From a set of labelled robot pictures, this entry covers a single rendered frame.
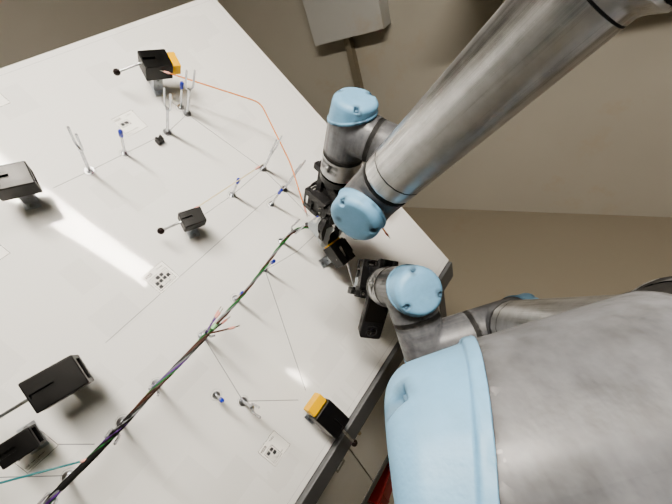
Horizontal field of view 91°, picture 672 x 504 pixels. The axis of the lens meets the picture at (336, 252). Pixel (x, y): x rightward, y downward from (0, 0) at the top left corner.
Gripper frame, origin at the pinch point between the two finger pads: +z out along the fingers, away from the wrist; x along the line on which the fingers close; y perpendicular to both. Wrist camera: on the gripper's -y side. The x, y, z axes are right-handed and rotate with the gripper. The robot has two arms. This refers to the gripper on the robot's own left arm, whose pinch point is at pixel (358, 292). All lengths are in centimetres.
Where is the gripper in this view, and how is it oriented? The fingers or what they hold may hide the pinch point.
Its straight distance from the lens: 82.4
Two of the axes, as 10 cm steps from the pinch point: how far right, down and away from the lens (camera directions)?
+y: 1.6, -9.8, 0.9
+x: -9.7, -1.7, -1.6
